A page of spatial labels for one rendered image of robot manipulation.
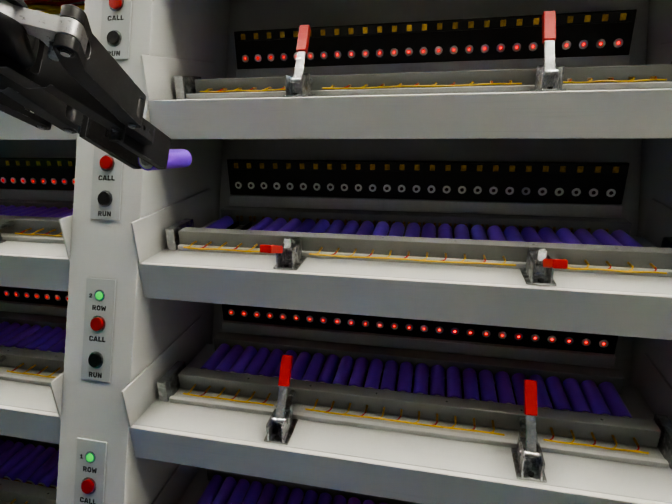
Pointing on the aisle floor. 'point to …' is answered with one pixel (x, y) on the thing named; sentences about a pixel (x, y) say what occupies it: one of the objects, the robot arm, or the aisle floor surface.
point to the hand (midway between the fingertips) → (128, 137)
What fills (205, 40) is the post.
